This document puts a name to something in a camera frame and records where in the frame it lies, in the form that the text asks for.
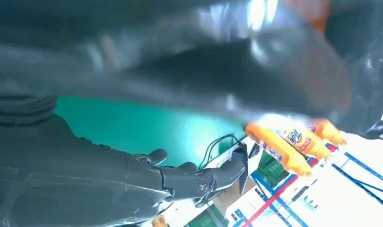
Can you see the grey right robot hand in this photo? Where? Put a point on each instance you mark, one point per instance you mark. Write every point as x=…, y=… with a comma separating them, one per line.
x=147, y=62

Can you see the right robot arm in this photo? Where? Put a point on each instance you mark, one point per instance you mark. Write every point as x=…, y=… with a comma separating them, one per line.
x=19, y=109

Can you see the green table mat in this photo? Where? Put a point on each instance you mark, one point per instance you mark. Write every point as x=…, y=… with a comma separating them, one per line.
x=132, y=125

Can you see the cardboard box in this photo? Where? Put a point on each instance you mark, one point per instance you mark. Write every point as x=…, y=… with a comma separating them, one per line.
x=229, y=195

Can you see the upright yellow drink bottle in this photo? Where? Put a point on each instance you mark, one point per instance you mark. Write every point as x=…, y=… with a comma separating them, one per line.
x=160, y=221

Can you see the green crate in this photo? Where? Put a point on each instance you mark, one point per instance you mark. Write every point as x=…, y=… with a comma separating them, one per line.
x=269, y=169
x=207, y=219

